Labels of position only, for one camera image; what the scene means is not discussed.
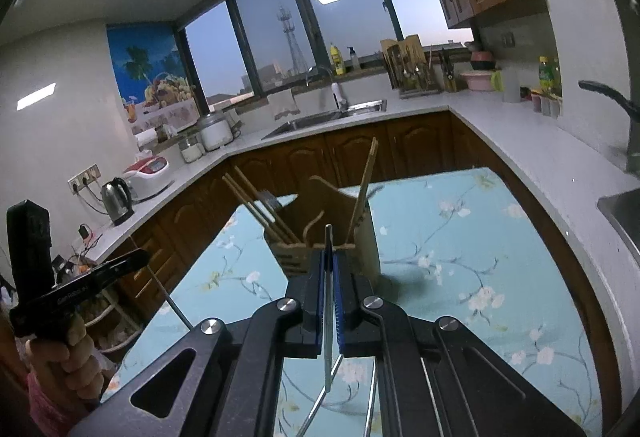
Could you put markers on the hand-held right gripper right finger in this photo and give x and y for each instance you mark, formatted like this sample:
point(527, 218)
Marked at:
point(339, 297)

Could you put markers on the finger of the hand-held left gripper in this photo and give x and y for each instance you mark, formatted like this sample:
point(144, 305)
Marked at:
point(125, 264)

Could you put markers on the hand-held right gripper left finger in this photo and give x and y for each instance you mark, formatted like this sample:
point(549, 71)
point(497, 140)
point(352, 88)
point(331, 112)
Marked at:
point(321, 297)

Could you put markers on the wooden utensil holder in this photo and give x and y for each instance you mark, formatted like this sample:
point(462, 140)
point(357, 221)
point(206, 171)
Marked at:
point(367, 247)

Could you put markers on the person's left hand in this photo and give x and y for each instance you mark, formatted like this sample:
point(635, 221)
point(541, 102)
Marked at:
point(75, 367)

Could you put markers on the steel electric kettle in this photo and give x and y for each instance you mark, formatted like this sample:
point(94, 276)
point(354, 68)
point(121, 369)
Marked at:
point(116, 202)

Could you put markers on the storage rack with items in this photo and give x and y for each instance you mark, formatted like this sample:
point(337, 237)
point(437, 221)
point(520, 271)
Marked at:
point(115, 327)

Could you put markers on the red and white rice cooker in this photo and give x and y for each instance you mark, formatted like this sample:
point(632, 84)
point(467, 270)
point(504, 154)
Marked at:
point(147, 177)

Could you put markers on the light blue floral tablecloth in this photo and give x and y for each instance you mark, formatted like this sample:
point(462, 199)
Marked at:
point(450, 237)

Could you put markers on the white paper roll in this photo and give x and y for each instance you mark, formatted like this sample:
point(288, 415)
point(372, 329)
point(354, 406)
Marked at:
point(146, 138)

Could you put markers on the glass storage jar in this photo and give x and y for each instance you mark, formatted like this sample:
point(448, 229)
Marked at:
point(191, 149)

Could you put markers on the wooden base cabinets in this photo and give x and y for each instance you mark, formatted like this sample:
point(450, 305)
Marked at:
point(350, 152)

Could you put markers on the steel kitchen sink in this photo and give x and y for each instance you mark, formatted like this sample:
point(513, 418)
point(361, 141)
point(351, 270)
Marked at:
point(310, 119)

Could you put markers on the beige dish cloth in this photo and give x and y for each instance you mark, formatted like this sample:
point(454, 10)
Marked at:
point(284, 104)

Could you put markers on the kitchen faucet with filter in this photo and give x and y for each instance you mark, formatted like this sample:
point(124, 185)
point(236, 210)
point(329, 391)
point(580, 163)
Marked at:
point(337, 94)

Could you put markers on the yellow dish soap bottle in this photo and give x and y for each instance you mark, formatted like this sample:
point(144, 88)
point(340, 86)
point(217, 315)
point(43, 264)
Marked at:
point(338, 62)

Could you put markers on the grey kitchen countertop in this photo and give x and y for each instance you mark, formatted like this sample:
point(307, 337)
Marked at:
point(525, 152)

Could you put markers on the white pump bottle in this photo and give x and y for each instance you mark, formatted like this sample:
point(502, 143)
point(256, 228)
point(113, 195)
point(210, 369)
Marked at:
point(355, 59)

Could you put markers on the wooden cutlery rack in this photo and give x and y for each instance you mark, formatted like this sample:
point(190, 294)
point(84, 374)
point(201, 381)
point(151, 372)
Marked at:
point(410, 67)

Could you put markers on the knife block with knives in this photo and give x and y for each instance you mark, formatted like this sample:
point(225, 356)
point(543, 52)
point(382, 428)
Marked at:
point(449, 77)

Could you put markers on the pink plastic basin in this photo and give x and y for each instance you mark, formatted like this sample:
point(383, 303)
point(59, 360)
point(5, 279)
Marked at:
point(475, 79)

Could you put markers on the green plastic item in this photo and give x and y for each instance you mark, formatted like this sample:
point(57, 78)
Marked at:
point(497, 79)

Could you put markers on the kitchen window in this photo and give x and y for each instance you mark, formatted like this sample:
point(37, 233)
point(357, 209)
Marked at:
point(260, 32)

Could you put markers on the white plastic container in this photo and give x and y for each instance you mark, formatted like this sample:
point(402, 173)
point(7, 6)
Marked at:
point(511, 87)

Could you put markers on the dark bowl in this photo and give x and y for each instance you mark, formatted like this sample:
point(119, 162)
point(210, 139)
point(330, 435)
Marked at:
point(482, 62)

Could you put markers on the seasoning container set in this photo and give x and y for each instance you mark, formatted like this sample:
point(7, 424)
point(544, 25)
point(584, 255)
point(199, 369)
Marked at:
point(547, 104)

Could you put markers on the green drink bottle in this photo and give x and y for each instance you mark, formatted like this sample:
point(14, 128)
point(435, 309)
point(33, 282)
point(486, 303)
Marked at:
point(546, 77)

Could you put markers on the black faucet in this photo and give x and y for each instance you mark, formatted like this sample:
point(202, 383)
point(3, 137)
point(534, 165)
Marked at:
point(632, 132)

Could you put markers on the wall power outlet strip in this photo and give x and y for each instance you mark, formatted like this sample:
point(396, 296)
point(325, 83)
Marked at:
point(85, 177)

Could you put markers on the tropical fruit wall poster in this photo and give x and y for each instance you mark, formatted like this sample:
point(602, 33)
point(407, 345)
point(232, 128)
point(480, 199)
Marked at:
point(150, 67)

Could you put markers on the wall socket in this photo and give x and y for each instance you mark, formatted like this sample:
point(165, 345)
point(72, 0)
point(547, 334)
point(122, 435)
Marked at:
point(508, 39)

